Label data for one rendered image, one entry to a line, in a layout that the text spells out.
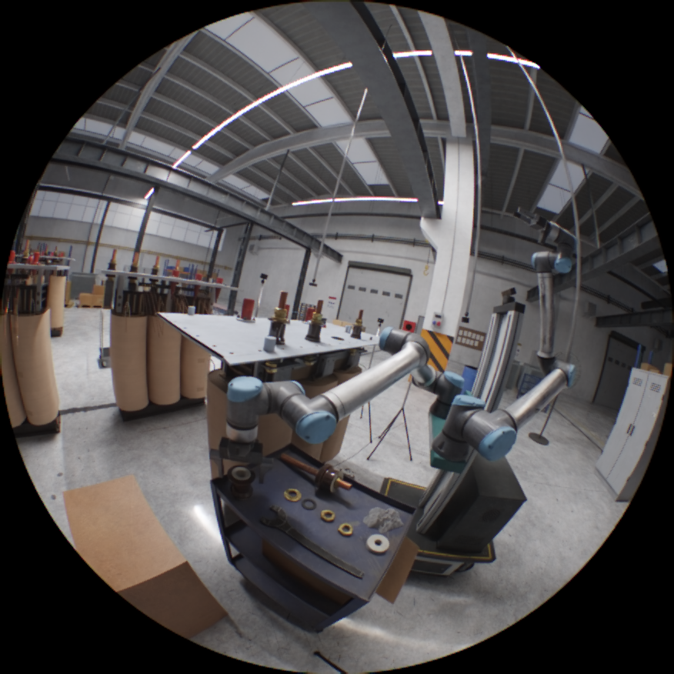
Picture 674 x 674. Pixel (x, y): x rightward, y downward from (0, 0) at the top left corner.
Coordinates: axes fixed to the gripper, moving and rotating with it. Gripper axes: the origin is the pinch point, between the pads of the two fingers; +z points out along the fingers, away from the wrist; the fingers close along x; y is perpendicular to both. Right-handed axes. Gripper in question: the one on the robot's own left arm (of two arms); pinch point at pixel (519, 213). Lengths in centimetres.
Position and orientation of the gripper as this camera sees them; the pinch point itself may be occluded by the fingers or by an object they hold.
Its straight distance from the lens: 126.7
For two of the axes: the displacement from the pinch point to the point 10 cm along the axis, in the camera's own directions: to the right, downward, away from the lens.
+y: 2.0, -8.3, -5.2
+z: -8.2, -4.3, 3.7
